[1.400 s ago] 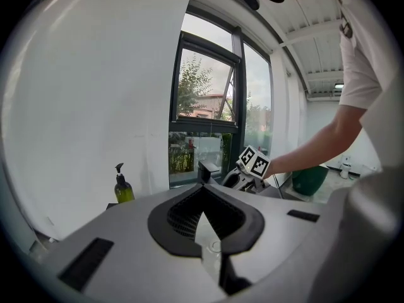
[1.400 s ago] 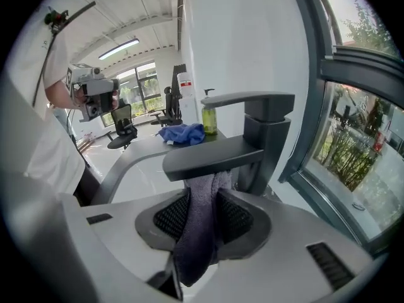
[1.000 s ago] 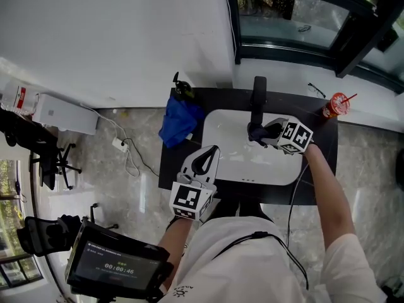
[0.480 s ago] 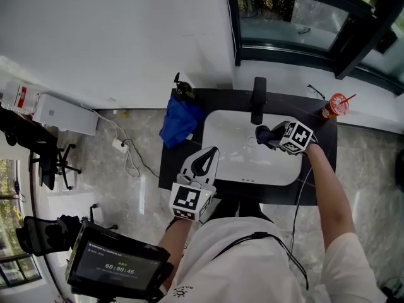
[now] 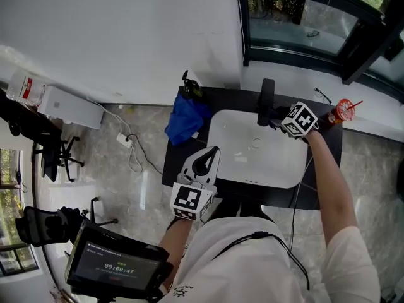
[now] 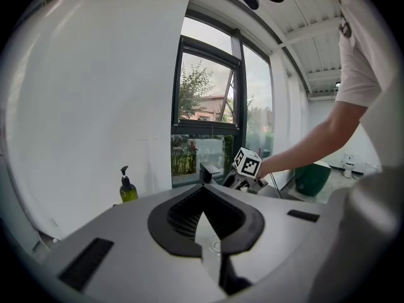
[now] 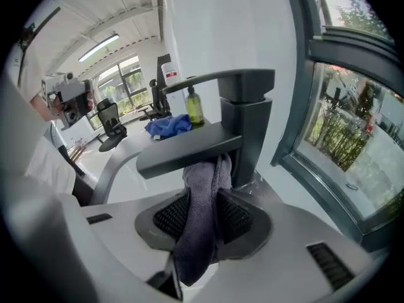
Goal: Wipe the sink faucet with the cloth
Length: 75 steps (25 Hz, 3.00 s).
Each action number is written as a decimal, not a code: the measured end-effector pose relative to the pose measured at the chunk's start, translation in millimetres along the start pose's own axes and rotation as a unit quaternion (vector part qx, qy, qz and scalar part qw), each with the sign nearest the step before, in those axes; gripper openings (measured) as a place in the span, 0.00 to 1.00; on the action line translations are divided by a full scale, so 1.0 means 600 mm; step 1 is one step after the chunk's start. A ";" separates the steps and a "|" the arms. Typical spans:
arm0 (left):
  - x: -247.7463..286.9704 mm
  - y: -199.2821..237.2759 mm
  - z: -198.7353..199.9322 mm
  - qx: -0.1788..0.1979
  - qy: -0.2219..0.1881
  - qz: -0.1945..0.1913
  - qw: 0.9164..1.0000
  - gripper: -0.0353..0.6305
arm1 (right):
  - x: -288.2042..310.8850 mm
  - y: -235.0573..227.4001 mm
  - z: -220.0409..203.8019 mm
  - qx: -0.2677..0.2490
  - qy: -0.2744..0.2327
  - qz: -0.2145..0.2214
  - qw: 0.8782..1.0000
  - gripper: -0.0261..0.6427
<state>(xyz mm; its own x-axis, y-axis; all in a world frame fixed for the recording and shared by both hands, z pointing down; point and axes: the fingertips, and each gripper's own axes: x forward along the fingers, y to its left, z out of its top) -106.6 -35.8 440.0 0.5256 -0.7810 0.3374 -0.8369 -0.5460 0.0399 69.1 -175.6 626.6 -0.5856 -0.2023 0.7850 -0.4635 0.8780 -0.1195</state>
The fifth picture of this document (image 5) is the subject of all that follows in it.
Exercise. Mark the dark wooden vanity cabinet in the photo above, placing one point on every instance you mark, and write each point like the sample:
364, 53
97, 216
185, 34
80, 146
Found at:
328, 156

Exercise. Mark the person's left forearm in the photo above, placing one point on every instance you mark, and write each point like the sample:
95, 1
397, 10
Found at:
175, 248

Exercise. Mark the person's white shirt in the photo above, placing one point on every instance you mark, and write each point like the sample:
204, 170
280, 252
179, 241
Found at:
252, 267

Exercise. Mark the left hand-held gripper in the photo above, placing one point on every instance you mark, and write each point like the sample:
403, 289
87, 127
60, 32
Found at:
189, 200

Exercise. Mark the dark framed window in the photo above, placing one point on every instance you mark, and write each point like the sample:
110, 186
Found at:
363, 43
12, 207

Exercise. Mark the green soap pump bottle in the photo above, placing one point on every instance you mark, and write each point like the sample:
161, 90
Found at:
192, 87

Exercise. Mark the blue cloth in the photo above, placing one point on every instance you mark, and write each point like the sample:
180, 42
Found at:
186, 120

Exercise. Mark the person's right forearm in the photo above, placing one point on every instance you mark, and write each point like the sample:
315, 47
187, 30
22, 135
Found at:
334, 194

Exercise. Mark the red drink cup with straw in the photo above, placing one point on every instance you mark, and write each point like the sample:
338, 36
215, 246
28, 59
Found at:
344, 110

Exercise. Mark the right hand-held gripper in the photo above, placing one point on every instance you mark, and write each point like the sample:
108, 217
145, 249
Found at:
300, 118

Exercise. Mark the black chest-mounted monitor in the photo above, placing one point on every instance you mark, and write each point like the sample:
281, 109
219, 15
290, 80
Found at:
118, 264

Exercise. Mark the white sink basin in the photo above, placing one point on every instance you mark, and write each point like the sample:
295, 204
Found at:
262, 156

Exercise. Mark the white power strip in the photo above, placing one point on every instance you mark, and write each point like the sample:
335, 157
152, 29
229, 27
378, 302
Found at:
124, 140

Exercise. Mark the black faucet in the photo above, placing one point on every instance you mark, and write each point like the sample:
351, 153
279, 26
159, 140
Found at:
266, 101

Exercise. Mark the white box appliance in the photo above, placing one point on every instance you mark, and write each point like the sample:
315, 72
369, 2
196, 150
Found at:
72, 106

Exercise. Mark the black mesh office chair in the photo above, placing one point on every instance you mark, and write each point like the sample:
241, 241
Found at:
44, 226

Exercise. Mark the dark grey cloth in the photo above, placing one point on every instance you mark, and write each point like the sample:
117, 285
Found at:
282, 111

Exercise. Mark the black eyeglasses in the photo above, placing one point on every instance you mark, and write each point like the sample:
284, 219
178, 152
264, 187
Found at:
323, 96

